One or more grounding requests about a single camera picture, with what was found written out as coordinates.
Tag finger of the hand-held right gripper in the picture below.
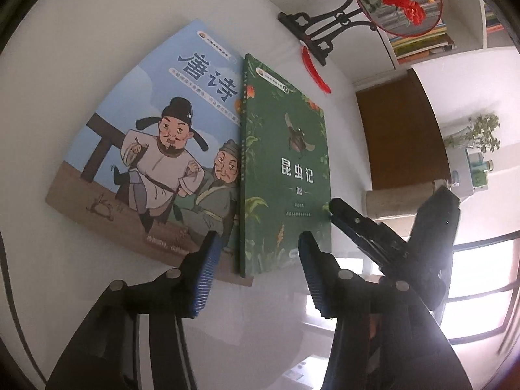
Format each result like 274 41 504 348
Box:
328 197 385 237
330 214 383 266

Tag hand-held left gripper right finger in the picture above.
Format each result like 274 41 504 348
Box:
298 231 476 390

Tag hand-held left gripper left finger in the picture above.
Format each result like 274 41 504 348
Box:
45 231 223 390

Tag dark green beetle cover book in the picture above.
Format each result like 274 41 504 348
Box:
238 53 333 278

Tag light blue cartoon poets book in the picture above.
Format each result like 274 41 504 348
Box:
45 19 254 287

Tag row of colourful shelf books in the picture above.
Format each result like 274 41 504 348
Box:
483 2 510 35

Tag green white cartons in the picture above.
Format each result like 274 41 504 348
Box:
467 152 494 189

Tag glass vase with green stems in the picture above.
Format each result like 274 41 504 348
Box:
443 113 501 155

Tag red tassel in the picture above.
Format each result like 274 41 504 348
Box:
300 41 332 95

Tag white bookshelf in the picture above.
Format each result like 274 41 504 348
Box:
333 0 520 88

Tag window frame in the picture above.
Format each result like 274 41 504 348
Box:
436 236 520 358

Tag black cable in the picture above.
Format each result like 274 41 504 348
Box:
0 229 47 378

